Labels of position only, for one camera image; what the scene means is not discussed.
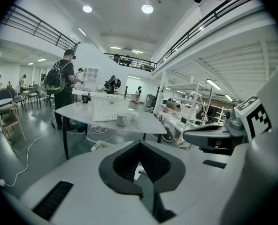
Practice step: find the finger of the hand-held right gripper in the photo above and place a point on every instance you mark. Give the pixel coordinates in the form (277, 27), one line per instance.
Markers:
(207, 131)

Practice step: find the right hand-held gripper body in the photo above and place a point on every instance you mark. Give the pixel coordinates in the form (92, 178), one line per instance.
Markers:
(258, 121)

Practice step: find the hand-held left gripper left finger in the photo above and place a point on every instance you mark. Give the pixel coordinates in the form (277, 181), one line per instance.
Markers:
(82, 172)

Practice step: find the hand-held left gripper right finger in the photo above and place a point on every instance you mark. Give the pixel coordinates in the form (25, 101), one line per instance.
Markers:
(195, 184)

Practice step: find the white plastic basket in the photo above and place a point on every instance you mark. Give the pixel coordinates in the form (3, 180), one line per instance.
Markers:
(106, 107)

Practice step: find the white paper cup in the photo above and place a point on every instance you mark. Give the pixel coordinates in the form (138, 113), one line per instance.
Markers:
(134, 116)

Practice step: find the white metal shelf rack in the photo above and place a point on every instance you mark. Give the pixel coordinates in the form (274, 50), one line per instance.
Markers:
(176, 123)

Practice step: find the white charger block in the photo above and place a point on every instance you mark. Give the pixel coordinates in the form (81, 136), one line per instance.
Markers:
(101, 146)

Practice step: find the grey cabinet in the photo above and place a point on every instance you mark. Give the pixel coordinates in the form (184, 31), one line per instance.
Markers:
(151, 100)

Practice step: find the black canister white lid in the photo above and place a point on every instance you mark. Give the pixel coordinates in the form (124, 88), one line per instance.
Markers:
(85, 99)

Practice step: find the white rectangular table black legs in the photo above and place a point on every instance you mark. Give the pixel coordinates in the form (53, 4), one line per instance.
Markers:
(79, 92)

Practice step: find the white power adapter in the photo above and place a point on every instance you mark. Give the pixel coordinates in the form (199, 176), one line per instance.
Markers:
(0, 182)

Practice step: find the white flower bouquet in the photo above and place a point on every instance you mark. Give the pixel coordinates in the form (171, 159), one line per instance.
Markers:
(99, 88)

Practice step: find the wooden chair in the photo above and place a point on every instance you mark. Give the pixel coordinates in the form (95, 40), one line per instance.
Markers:
(10, 122)

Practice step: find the black green-striped backpack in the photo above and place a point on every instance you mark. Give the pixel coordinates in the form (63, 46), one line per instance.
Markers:
(107, 84)

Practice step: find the white cubby shelf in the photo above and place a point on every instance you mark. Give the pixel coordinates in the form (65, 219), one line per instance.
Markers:
(90, 77)

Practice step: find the black dome backpack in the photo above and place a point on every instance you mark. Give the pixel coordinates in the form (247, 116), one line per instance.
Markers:
(54, 81)

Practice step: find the grey chair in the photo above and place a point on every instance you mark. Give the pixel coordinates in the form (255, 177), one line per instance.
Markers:
(33, 90)

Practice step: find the navy chair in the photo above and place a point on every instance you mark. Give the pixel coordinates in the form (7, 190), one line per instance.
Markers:
(12, 95)

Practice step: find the black balcony railing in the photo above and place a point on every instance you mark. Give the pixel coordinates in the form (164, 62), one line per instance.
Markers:
(223, 7)
(61, 34)
(129, 61)

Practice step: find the round white table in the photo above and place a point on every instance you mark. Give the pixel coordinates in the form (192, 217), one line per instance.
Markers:
(1, 102)

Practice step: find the round ceiling lamp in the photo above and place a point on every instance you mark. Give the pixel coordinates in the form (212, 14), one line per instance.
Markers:
(147, 8)
(87, 8)

